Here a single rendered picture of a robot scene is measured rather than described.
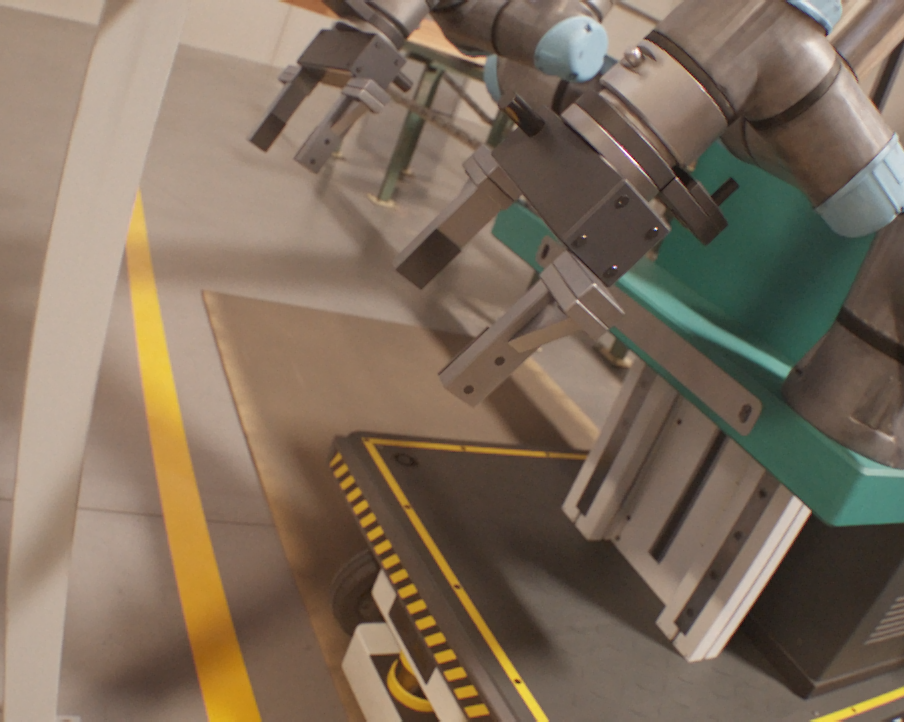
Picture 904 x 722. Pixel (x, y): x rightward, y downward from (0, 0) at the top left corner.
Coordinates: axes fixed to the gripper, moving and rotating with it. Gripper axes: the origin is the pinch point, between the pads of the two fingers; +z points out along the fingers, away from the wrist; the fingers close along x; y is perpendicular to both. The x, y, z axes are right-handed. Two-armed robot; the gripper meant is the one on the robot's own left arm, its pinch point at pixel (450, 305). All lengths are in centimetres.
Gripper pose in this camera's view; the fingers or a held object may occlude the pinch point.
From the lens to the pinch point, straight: 53.1
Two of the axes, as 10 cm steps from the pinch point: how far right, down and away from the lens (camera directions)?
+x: 2.3, 5.8, -7.9
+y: -6.8, -4.8, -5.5
